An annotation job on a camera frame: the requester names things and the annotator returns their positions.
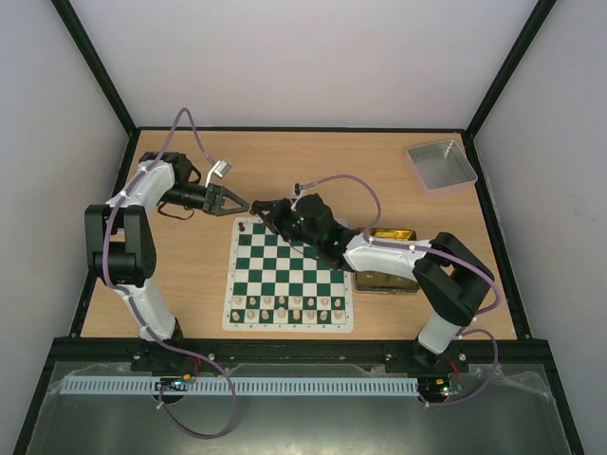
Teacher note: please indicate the black mounting rail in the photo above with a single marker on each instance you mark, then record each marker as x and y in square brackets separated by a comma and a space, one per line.
[395, 356]

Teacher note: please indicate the silver tin lid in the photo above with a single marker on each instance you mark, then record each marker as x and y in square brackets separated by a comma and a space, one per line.
[441, 166]

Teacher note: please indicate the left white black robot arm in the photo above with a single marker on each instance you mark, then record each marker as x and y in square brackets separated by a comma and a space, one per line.
[120, 248]

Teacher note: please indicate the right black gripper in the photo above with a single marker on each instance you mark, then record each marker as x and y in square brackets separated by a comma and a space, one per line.
[278, 215]

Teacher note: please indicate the gold tin with dark pieces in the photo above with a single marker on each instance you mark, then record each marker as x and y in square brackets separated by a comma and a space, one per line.
[383, 283]

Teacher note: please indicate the green white chess board mat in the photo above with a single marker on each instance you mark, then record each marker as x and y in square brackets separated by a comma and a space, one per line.
[272, 267]

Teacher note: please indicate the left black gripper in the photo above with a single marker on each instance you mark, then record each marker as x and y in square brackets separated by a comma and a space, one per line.
[214, 201]

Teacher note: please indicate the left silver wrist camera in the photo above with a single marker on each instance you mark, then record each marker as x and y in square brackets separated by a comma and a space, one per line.
[219, 170]

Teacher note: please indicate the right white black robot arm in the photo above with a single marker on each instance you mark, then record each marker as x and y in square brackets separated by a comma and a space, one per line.
[454, 281]

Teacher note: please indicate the grey slotted cable duct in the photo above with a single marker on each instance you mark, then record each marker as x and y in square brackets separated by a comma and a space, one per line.
[245, 386]

